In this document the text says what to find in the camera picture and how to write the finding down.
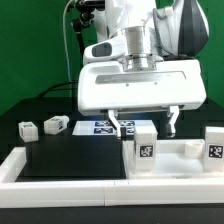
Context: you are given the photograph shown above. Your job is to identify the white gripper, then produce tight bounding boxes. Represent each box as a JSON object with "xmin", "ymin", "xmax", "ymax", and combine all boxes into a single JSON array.
[{"xmin": 78, "ymin": 42, "xmax": 206, "ymax": 139}]

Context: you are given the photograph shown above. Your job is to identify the white square tabletop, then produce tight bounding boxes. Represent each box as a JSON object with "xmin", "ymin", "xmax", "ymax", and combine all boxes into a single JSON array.
[{"xmin": 123, "ymin": 139, "xmax": 213, "ymax": 179}]

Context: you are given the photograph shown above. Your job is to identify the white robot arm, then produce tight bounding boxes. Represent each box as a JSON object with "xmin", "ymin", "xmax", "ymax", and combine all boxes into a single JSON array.
[{"xmin": 77, "ymin": 0, "xmax": 209, "ymax": 138}]

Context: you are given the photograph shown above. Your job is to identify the white sheet with AprilTags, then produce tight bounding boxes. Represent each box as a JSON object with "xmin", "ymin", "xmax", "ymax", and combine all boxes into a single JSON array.
[{"xmin": 72, "ymin": 120, "xmax": 157, "ymax": 136}]

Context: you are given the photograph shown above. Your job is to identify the white U-shaped obstacle fence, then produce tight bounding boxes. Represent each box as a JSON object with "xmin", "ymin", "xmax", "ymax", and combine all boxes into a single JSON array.
[{"xmin": 0, "ymin": 147, "xmax": 224, "ymax": 208}]

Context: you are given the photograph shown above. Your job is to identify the black cable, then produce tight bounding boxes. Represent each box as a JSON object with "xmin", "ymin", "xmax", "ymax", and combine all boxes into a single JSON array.
[{"xmin": 36, "ymin": 79, "xmax": 81, "ymax": 98}]

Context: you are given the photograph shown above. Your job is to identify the grey braided robot cable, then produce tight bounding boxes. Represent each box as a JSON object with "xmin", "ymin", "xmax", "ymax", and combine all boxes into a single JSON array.
[{"xmin": 151, "ymin": 7, "xmax": 178, "ymax": 56}]

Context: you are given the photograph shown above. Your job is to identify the white cable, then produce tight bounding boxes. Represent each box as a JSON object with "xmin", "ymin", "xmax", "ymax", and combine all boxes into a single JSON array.
[{"xmin": 62, "ymin": 0, "xmax": 76, "ymax": 82}]

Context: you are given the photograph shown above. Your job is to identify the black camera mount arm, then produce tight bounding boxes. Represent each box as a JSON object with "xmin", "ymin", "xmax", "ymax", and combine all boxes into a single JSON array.
[{"xmin": 72, "ymin": 0, "xmax": 105, "ymax": 55}]

